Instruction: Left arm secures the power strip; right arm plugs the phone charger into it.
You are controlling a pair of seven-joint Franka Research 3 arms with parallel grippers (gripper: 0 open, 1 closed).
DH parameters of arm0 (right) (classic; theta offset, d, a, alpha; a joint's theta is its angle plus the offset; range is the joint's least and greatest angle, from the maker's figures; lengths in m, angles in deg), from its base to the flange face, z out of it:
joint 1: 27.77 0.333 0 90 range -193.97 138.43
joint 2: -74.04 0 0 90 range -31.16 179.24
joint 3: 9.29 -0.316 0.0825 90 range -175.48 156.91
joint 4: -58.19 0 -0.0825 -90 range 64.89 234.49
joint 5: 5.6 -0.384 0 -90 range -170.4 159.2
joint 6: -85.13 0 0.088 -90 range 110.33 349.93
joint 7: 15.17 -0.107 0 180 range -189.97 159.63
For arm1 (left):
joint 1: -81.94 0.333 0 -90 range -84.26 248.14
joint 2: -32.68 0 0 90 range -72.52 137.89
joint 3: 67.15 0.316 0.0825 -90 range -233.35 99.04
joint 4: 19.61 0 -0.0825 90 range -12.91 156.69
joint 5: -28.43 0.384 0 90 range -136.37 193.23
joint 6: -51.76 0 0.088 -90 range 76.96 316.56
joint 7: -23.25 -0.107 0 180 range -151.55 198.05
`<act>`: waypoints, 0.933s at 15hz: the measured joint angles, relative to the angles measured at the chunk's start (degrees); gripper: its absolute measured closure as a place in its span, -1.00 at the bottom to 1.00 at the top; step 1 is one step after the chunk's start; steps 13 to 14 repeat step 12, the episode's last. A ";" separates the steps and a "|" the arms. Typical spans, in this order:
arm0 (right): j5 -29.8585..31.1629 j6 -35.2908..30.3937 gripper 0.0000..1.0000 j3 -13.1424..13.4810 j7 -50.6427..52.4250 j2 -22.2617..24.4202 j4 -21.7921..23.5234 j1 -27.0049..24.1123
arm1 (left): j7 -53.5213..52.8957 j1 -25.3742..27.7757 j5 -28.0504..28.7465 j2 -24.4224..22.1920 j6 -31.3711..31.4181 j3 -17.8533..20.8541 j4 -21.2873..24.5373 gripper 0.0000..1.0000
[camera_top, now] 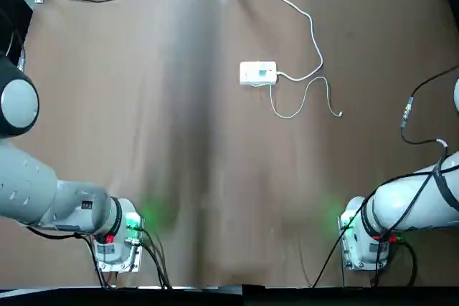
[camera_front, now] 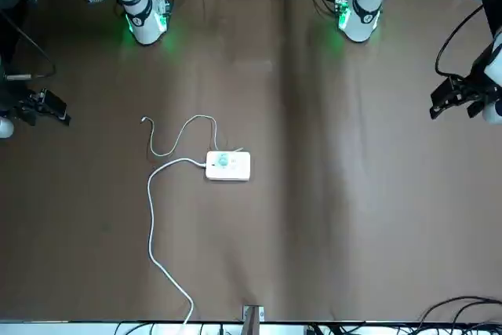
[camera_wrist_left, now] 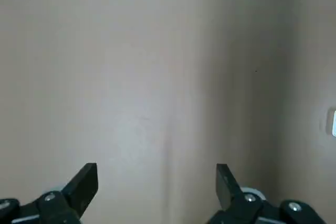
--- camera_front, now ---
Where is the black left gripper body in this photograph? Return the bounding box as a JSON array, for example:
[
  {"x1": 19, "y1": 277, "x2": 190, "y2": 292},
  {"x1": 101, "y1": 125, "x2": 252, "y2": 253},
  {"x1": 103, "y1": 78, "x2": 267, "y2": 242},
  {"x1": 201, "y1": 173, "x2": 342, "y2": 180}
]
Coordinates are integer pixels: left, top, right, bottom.
[{"x1": 454, "y1": 74, "x2": 494, "y2": 100}]

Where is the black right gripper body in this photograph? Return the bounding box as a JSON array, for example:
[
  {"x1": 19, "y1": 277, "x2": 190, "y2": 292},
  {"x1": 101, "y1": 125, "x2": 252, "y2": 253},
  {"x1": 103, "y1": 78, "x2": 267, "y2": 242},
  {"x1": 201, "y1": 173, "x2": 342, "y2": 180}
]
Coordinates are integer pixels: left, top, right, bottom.
[{"x1": 11, "y1": 90, "x2": 45, "y2": 113}]

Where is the thin white charger cable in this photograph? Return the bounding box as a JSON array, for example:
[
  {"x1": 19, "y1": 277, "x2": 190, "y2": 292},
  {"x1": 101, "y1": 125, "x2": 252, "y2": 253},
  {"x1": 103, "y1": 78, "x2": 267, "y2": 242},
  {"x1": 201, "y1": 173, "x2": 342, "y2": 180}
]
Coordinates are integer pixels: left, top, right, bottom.
[{"x1": 140, "y1": 115, "x2": 244, "y2": 166}]

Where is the white power strip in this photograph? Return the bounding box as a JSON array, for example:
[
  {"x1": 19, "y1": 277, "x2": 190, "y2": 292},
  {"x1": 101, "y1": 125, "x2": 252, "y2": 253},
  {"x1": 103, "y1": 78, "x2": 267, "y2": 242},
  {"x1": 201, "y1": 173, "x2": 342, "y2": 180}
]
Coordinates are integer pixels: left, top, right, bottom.
[{"x1": 205, "y1": 149, "x2": 252, "y2": 183}]

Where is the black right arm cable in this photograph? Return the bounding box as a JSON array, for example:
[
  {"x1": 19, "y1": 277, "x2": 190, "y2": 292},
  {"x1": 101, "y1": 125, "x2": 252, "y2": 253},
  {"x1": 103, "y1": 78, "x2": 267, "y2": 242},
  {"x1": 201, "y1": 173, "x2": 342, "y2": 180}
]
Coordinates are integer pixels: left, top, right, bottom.
[{"x1": 0, "y1": 7, "x2": 56, "y2": 82}]

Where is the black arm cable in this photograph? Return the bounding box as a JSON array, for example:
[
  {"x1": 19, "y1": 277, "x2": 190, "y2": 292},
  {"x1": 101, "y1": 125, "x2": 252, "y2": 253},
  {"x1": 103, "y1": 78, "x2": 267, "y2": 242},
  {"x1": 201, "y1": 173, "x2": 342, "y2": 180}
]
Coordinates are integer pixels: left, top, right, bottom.
[
  {"x1": 0, "y1": 7, "x2": 56, "y2": 82},
  {"x1": 434, "y1": 3, "x2": 487, "y2": 79}
]

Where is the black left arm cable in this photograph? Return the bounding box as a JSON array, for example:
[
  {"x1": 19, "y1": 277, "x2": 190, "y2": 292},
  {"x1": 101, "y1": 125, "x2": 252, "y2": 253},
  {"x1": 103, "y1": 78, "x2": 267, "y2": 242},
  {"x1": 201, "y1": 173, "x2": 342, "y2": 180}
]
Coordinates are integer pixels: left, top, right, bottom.
[{"x1": 434, "y1": 3, "x2": 487, "y2": 79}]

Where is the thick white power strip cable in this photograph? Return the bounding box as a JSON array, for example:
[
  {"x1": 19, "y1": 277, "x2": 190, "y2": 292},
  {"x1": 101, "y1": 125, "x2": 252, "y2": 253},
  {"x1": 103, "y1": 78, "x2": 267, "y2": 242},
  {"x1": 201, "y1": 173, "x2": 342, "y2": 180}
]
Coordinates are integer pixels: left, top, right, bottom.
[{"x1": 147, "y1": 157, "x2": 209, "y2": 326}]

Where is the aluminium frame post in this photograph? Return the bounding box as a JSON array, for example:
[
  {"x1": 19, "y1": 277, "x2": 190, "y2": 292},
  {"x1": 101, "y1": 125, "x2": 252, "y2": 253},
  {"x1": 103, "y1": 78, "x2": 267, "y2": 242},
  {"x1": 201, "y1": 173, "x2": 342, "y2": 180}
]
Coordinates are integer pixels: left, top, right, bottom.
[{"x1": 241, "y1": 304, "x2": 267, "y2": 335}]

